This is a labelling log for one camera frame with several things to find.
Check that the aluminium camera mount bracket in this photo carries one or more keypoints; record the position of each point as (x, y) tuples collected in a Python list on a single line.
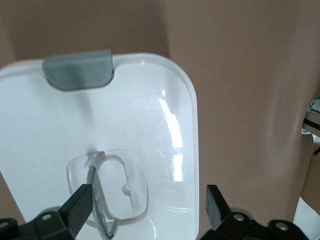
[(312, 117)]

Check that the white plastic box lid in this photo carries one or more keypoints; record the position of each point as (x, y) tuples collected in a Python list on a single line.
[(75, 125)]

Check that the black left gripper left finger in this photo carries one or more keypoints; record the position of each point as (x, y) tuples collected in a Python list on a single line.
[(75, 210)]

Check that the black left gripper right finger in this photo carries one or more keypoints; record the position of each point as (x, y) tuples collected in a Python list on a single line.
[(220, 215)]

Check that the brown table mat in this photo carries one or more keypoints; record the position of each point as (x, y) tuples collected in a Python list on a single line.
[(250, 75)]

